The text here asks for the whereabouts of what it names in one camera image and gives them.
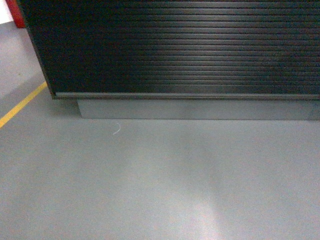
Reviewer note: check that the black checkout counter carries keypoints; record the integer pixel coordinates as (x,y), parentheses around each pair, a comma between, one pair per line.
(180,59)

